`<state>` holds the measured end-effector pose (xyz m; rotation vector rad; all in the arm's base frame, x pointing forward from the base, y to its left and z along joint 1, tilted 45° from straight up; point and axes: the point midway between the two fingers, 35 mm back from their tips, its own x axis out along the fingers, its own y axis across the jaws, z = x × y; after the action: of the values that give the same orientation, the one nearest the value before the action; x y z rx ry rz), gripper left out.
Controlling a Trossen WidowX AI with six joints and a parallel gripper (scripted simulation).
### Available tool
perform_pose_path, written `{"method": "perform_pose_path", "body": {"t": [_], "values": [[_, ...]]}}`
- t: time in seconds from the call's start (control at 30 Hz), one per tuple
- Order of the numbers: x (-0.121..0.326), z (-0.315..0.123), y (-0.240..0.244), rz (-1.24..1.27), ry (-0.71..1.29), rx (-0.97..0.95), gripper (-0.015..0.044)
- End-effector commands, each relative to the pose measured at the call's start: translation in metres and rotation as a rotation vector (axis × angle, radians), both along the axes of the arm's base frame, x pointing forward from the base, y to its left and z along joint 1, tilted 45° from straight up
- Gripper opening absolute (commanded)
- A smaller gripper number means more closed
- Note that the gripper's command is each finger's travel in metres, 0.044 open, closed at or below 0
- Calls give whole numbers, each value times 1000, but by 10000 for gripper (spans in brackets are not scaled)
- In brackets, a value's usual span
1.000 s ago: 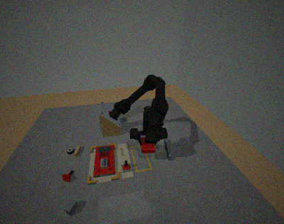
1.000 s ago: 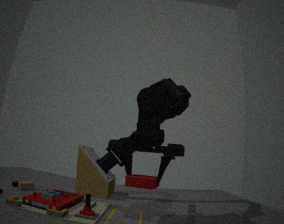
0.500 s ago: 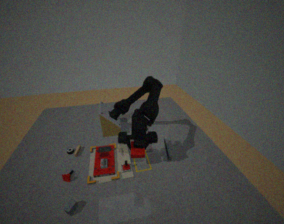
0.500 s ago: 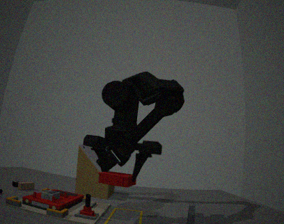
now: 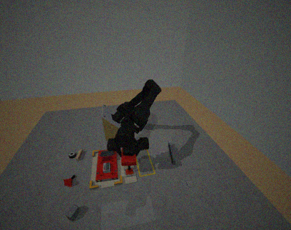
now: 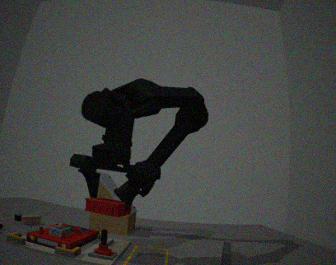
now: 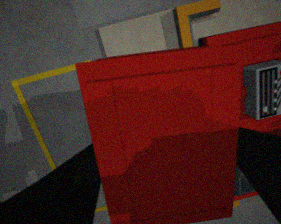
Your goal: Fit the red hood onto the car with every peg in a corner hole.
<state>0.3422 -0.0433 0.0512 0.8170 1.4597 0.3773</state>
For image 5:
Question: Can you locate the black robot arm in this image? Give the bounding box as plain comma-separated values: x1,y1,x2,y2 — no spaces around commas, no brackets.
111,79,161,156

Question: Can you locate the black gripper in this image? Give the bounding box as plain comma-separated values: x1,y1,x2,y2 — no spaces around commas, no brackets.
107,133,149,157

